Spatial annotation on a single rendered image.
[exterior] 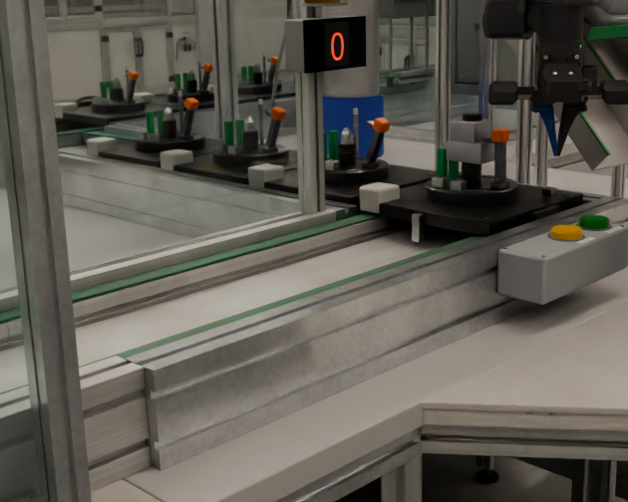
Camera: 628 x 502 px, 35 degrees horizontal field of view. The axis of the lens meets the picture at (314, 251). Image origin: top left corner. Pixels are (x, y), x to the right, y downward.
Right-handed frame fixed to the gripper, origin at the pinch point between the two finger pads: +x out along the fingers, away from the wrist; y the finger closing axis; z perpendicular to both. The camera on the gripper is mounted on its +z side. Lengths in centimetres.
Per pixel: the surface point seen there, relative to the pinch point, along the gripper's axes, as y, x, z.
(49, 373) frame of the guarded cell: -41, 8, 73
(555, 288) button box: -0.4, 16.7, 18.5
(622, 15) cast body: 10.5, -14.0, -27.6
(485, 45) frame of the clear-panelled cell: -13, -4, -113
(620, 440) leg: 6.0, 27.2, 38.6
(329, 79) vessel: -50, 2, -98
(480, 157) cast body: -10.5, 4.8, -5.5
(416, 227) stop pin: -19.2, 13.5, 2.1
